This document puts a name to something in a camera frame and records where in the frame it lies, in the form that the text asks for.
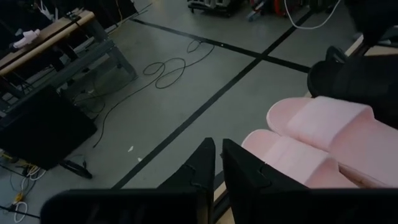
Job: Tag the pink cloth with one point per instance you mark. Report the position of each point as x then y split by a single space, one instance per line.
26 39

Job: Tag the wooden desk with grey legs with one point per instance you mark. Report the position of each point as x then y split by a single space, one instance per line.
62 31

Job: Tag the black monitor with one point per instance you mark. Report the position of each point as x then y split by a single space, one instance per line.
43 130

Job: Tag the pink slide sandal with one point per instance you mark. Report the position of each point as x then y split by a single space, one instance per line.
295 158
335 121

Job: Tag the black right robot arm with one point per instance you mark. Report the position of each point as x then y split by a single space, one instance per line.
376 15

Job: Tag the black slide sandal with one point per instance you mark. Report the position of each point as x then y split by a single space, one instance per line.
320 81

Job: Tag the black cart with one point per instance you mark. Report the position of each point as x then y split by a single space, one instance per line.
214 6

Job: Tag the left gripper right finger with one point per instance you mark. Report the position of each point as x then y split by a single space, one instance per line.
245 174

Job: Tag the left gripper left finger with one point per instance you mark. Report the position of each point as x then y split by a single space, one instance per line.
199 174

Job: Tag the black monitor stand foot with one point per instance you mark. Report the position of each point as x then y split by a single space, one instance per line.
76 169

